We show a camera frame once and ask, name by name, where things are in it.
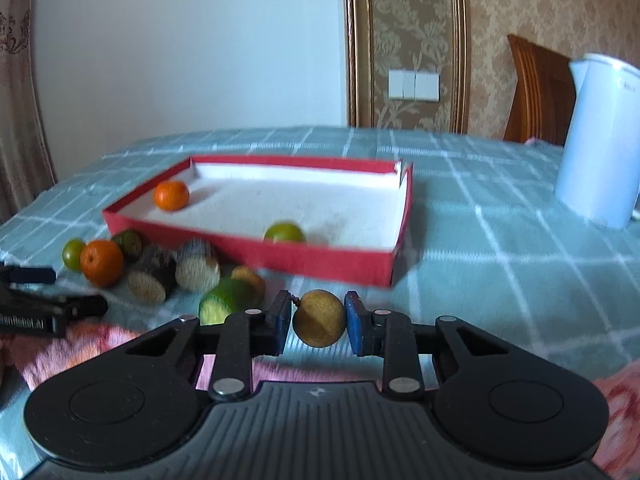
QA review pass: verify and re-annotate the dark green cucumber piece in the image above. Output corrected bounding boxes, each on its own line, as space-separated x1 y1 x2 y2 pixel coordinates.
111 229 146 262

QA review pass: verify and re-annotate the orange tangerine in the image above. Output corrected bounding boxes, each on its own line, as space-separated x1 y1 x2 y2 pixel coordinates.
154 180 191 212
80 240 125 288

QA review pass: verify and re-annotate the green plaid bed sheet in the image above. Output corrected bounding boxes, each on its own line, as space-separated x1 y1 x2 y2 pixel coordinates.
0 126 640 480

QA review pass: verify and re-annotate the wooden headboard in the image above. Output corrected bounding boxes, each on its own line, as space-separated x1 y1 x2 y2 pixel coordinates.
502 34 576 147

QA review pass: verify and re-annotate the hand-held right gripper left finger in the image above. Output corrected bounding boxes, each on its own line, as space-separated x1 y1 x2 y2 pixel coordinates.
124 290 295 402

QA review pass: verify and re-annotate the white electric kettle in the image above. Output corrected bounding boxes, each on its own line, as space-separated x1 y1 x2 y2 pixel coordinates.
553 53 640 231

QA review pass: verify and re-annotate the white wall switch panel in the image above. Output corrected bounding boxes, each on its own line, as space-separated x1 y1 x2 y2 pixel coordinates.
389 70 441 102

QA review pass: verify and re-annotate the light green cucumber piece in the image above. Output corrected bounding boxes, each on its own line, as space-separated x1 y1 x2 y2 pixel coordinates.
199 277 258 326

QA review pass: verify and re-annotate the gold framed wallpaper panel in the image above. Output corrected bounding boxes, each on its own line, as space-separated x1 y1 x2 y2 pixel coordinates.
342 0 471 135

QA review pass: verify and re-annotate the red cardboard box white inside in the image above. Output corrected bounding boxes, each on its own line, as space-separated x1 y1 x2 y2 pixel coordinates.
102 155 414 288

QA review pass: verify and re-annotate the pink floral blanket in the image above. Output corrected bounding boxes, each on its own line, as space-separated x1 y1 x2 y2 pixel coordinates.
0 322 640 480

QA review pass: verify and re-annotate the small green round fruit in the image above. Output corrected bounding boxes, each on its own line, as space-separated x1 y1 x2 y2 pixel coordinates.
62 238 87 272

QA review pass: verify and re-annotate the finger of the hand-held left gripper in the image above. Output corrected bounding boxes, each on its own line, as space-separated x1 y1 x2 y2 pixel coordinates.
0 262 57 285
5 287 109 319

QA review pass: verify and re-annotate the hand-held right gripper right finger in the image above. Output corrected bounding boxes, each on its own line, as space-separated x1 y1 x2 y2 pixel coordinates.
344 292 511 396

